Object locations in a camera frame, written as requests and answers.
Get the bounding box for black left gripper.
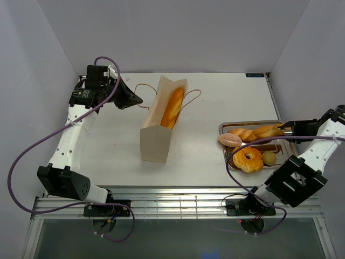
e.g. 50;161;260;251
101;76;143;110

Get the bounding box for metal bread tongs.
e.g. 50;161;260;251
276;125;293;137

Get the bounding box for long baguette fake bread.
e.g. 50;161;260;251
160;87;184;129

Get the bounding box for beige paper bag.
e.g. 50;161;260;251
139;76;202;163

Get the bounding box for golden oval fake loaf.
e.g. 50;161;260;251
253;125;284;139

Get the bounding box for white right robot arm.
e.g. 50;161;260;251
243;105;344;214

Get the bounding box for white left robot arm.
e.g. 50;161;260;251
37;65;143;216

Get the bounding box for small round fake bun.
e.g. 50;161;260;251
262;152;277;166

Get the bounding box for scored oval fake loaf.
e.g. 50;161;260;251
228;128;257;142

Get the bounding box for pink sugared fake doughnut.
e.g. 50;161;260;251
218;133;242;147

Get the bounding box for metal baking tray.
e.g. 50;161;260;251
219;120;298;169

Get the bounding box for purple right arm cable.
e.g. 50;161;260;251
217;134;345;235

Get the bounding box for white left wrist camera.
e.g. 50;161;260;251
108;65;118;80

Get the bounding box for ring shaped fake bread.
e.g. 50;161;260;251
232;147;264;174

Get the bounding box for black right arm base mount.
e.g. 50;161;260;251
224;199;276;216

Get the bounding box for aluminium frame rail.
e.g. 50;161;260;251
31;186;324;221

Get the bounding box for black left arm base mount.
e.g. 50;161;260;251
83;200;132;217

